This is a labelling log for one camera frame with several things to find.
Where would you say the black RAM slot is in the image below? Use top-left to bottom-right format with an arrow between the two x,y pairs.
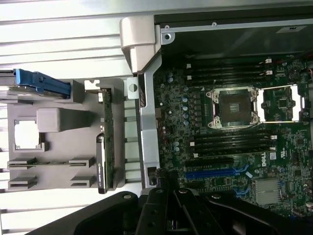
187,76 -> 272,82
187,70 -> 272,76
190,134 -> 277,139
190,139 -> 277,144
187,58 -> 272,65
187,64 -> 272,70
190,144 -> 277,150

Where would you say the green RAM stick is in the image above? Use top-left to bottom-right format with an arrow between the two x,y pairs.
9,160 -> 92,169

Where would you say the green Dell motherboard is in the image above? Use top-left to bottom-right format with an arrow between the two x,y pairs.
154,56 -> 313,218

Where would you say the silver chipset heatsink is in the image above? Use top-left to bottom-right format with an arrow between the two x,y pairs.
255,180 -> 282,206

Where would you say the CPU socket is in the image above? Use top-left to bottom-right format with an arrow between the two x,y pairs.
205,87 -> 261,129

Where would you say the blue expansion slot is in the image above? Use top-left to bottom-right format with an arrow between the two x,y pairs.
185,166 -> 250,179

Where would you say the hard disk in blue carrier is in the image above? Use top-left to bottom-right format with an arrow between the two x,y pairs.
0,68 -> 71,98

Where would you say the open black PC case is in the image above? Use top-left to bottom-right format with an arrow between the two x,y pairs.
119,13 -> 313,218

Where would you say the grey plastic parts rack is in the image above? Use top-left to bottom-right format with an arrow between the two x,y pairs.
7,78 -> 125,190

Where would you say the silver CPU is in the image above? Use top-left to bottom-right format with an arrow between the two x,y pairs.
14,119 -> 41,149

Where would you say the long black expansion slot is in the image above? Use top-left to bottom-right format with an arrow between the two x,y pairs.
184,158 -> 235,167

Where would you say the metal socket cover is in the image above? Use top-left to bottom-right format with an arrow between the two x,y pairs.
258,84 -> 306,123

